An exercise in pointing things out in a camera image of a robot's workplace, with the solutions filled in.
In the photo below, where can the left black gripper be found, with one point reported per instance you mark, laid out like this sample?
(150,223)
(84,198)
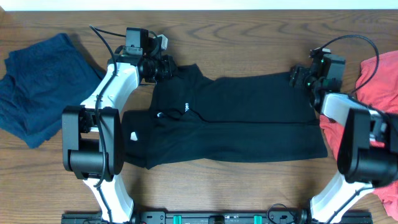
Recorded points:
(168,68)

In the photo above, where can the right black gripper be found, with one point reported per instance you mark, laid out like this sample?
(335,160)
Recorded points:
(297,76)

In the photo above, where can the black t-shirt with logo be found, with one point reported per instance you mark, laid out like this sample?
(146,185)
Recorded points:
(245,119)

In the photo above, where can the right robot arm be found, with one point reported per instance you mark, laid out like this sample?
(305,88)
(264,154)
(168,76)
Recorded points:
(367,158)

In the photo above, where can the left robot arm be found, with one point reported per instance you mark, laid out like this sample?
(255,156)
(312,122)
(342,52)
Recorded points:
(93,145)

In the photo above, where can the red t-shirt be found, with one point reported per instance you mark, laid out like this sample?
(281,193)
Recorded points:
(380,93)

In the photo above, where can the folded navy blue garment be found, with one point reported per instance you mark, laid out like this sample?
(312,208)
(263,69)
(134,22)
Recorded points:
(40,81)

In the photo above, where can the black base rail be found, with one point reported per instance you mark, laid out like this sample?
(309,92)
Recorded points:
(275,215)

